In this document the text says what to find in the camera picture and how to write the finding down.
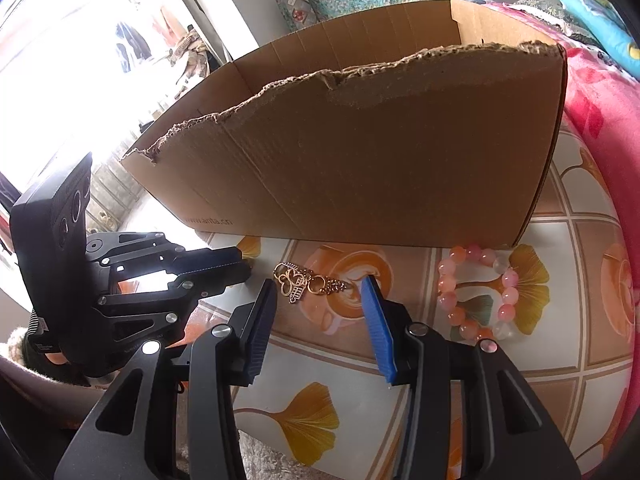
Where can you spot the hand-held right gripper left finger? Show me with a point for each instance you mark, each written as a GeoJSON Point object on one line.
{"type": "Point", "coordinates": [260, 340]}

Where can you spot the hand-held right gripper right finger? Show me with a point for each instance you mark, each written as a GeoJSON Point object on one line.
{"type": "Point", "coordinates": [380, 332]}

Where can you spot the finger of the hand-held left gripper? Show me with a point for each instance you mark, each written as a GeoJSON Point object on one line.
{"type": "Point", "coordinates": [210, 259]}
{"type": "Point", "coordinates": [220, 280]}

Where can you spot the brown cardboard box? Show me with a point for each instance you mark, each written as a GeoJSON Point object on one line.
{"type": "Point", "coordinates": [375, 160]}

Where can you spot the person's left forearm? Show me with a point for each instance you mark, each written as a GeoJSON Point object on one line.
{"type": "Point", "coordinates": [12, 347]}

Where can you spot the white fleece garment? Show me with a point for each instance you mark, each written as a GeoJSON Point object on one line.
{"type": "Point", "coordinates": [260, 460]}

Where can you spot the leaf and coffee print tablecloth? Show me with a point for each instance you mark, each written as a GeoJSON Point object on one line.
{"type": "Point", "coordinates": [575, 310]}

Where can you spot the pink floral blanket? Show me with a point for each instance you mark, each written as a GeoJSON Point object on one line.
{"type": "Point", "coordinates": [600, 120]}

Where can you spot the grey patterned pillow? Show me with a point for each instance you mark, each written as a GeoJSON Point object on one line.
{"type": "Point", "coordinates": [542, 15]}

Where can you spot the blue pillow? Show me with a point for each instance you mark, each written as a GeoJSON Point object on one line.
{"type": "Point", "coordinates": [600, 25]}

